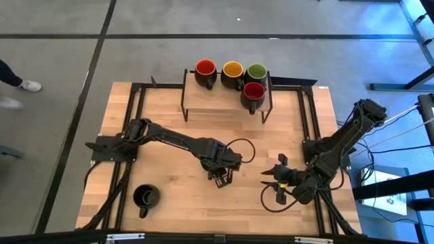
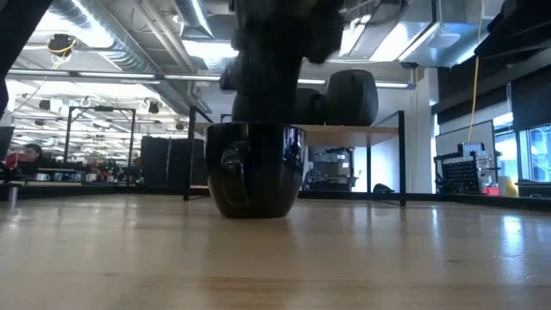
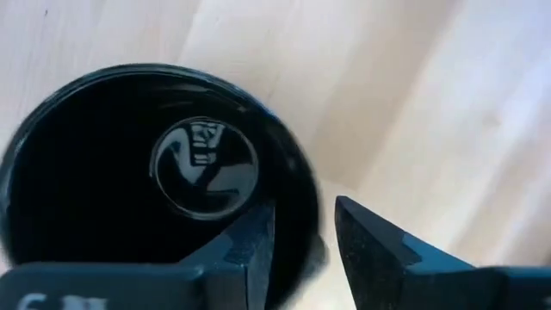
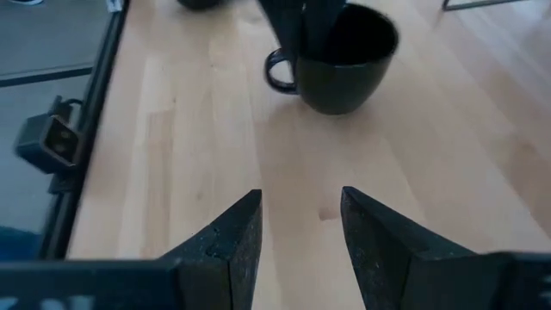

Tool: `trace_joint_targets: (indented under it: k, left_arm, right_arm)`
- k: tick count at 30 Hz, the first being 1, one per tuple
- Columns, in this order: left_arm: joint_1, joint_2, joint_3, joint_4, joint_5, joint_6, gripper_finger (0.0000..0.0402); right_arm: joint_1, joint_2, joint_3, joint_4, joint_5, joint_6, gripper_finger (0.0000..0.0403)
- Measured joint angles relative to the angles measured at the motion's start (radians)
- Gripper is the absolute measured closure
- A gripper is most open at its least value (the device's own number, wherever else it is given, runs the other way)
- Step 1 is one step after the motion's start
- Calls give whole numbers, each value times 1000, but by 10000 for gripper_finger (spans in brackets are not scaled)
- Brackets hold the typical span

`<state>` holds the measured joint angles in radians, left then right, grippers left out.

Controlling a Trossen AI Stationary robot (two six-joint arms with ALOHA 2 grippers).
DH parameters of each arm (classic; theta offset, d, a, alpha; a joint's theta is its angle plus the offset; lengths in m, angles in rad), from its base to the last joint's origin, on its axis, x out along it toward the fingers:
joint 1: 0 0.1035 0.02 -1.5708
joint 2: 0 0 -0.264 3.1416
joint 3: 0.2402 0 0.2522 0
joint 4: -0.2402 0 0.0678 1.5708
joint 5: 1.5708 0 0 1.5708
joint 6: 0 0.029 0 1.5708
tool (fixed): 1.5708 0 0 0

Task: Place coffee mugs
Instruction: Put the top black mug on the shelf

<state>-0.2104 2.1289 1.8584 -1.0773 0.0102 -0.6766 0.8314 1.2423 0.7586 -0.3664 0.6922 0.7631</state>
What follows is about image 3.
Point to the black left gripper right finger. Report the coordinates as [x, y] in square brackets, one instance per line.
[379, 275]

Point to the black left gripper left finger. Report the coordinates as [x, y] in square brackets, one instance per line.
[241, 275]

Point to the glossy black mug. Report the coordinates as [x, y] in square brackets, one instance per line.
[86, 172]

